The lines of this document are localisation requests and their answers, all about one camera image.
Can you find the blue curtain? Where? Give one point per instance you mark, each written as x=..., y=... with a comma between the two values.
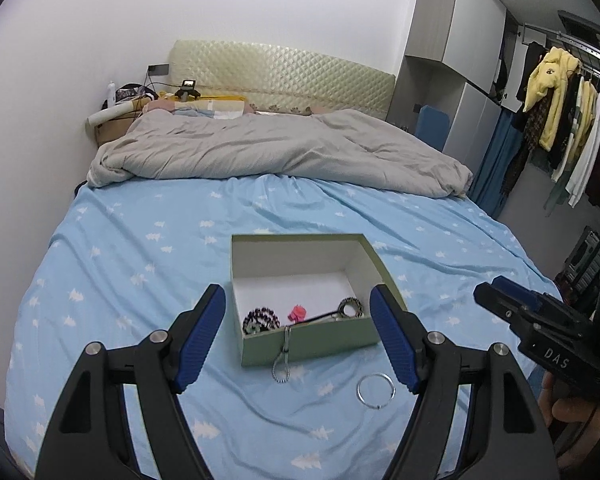
x=495, y=165

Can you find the pink flower hair stick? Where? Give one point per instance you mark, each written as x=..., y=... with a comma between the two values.
x=298, y=312

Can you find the grey duvet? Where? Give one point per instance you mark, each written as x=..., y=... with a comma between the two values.
x=280, y=150

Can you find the cream quilted headboard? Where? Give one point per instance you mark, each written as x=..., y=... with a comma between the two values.
x=290, y=75

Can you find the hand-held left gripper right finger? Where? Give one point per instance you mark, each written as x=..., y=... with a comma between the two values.
x=390, y=340

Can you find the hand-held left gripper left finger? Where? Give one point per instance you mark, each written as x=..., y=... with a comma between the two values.
x=200, y=340

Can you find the green cardboard box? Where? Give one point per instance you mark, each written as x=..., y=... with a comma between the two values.
x=330, y=340

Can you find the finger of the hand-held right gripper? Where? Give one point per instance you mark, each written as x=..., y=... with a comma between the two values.
x=500, y=305
x=522, y=290

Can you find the blue board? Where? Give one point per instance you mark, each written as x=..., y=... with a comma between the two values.
x=432, y=127

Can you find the small camera on tripod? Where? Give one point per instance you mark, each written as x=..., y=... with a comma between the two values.
x=187, y=89

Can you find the metal clothes rail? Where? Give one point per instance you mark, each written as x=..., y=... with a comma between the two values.
x=585, y=45

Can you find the blue patterned bed sheet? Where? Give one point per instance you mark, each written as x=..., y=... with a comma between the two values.
x=155, y=260

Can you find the person's right hand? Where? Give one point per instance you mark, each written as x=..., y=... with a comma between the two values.
x=575, y=415

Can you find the white rolled tube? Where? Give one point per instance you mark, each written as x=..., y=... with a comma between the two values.
x=112, y=114

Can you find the white bottle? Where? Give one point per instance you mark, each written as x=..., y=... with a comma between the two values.
x=111, y=92

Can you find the silver bangle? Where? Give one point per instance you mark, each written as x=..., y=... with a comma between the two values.
x=361, y=395

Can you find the black hanging garment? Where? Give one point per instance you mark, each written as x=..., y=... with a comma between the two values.
x=527, y=75

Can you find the patterned pillow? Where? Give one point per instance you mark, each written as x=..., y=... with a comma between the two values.
x=215, y=106

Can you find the dark patterned hanging garment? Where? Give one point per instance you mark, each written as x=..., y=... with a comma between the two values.
x=532, y=130

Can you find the brown cardboard box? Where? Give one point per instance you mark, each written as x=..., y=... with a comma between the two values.
x=112, y=132

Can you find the yellow hoodie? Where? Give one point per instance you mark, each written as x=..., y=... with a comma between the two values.
x=550, y=85

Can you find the grey and white wardrobe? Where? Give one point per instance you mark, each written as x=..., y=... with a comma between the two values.
x=465, y=35

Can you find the black wall socket plate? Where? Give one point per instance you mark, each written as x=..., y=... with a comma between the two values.
x=158, y=68

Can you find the dark patterned bag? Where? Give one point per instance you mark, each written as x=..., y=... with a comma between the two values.
x=132, y=94

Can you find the dark slatted crate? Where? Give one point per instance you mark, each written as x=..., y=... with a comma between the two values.
x=582, y=260

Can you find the yellow and white sweater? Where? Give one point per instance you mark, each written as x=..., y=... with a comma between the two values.
x=582, y=150

